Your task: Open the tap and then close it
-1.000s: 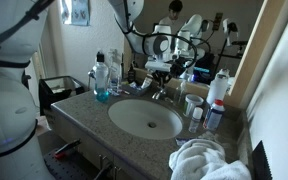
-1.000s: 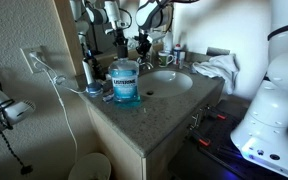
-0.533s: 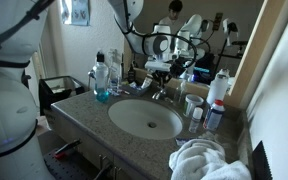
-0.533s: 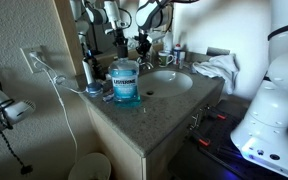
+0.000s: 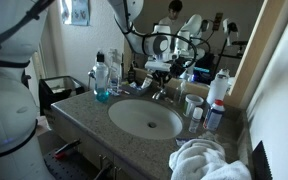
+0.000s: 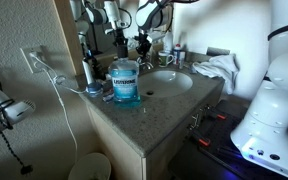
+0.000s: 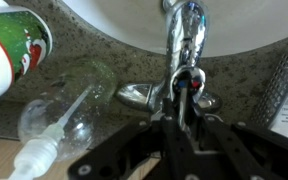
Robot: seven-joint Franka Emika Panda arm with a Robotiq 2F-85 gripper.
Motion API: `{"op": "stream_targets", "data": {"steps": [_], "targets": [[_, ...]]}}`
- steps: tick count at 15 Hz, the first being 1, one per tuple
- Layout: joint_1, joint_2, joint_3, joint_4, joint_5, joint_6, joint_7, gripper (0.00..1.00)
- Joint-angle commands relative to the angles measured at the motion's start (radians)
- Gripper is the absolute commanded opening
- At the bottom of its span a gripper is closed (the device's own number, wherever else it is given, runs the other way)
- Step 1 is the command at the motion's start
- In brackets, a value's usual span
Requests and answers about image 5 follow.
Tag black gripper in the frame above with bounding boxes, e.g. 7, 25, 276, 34
144, 59, 186, 94

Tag chrome sink tap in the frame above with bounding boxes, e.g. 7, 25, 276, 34
151, 87, 169, 101

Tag green red white mug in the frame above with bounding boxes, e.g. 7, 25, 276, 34
182, 93, 205, 118

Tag white oval sink basin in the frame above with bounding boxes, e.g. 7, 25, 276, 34
107, 98, 184, 141

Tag slim pale bottle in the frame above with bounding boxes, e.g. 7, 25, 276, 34
108, 49, 122, 97

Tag small white plastic bottle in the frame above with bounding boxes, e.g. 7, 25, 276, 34
188, 106, 204, 134

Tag white insulated water bottle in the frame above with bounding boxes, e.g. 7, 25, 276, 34
206, 68, 231, 107

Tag bottle with red cap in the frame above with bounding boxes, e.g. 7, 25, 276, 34
202, 98, 226, 132

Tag small blue white packet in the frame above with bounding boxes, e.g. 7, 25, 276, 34
175, 136, 192, 147

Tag blue mouthwash bottle black cap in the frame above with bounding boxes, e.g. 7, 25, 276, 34
92, 50, 111, 103

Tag granite top vanity cabinet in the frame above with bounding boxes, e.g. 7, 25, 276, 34
49, 87, 253, 180

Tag white crumpled towel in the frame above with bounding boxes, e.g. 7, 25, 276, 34
168, 137, 253, 180

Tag waste bin with liner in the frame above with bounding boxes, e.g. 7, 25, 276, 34
38, 75, 87, 117

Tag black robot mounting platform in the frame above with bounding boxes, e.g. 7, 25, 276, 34
38, 146, 97, 180

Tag wall mirror wooden frame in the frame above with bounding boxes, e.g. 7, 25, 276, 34
123, 0, 288, 109

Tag framed wall picture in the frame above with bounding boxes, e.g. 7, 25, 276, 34
60, 0, 91, 27

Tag red handled black clamp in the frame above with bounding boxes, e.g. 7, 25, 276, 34
53, 138, 83, 160

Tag black ribbed wall object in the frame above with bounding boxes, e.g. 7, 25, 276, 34
251, 140, 274, 180

